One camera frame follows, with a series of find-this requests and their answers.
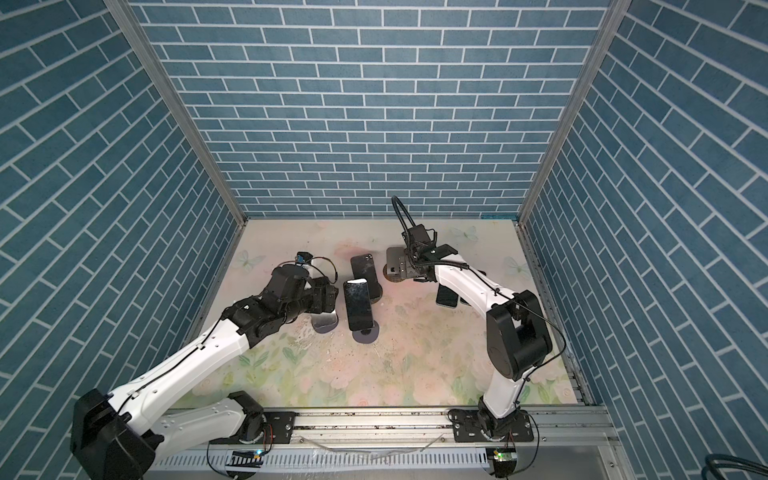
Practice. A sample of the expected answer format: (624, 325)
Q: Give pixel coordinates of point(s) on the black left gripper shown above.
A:
(319, 304)

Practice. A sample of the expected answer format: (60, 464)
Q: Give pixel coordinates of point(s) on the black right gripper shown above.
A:
(411, 261)

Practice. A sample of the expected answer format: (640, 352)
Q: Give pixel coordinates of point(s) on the phone with reflective screen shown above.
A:
(325, 322)
(446, 297)

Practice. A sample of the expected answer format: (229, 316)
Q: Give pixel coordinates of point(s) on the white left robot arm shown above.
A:
(122, 433)

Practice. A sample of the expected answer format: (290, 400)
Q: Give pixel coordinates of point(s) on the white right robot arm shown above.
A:
(517, 336)

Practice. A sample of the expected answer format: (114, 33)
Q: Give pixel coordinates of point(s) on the grey round stand centre front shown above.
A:
(367, 336)

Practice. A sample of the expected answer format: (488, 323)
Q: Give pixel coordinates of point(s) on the left controller board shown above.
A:
(243, 464)

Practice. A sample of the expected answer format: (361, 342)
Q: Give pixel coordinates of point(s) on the controller board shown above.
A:
(243, 464)
(502, 462)

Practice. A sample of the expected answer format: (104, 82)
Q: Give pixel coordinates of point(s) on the right controller board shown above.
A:
(502, 462)

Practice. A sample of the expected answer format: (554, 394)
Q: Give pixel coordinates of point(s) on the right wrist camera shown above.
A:
(418, 236)

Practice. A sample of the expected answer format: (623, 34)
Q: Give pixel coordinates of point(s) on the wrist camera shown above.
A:
(418, 236)
(304, 258)

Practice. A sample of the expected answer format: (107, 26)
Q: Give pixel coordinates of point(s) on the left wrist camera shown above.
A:
(304, 258)

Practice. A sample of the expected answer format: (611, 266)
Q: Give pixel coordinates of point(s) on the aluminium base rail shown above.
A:
(364, 428)

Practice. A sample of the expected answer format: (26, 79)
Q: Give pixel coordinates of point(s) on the aluminium right corner post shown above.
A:
(596, 55)

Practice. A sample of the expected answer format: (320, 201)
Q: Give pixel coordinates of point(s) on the aluminium corner post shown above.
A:
(128, 24)
(596, 55)

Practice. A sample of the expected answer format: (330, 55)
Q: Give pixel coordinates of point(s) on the aluminium left corner post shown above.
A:
(128, 24)

